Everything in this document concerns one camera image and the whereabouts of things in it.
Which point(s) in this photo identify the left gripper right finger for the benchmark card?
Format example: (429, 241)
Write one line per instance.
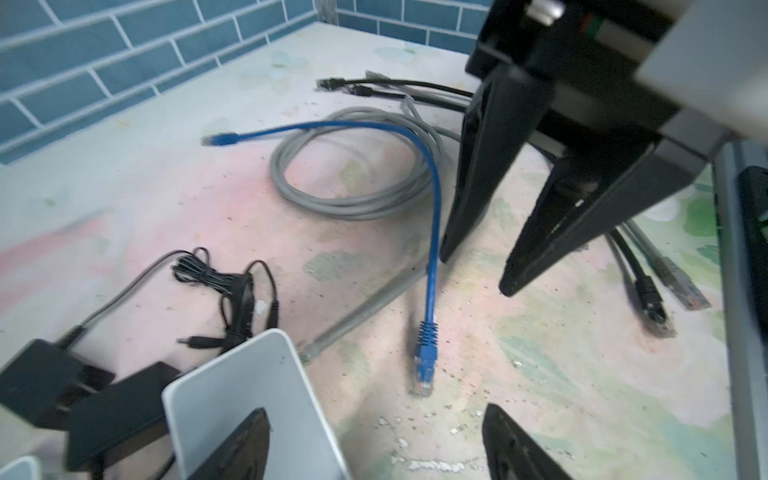
(512, 454)

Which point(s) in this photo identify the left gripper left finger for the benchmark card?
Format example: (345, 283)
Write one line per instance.
(244, 453)

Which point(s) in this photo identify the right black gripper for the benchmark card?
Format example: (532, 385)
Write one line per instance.
(625, 147)

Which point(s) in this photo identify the black power adapter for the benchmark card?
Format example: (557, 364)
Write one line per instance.
(115, 423)
(42, 383)

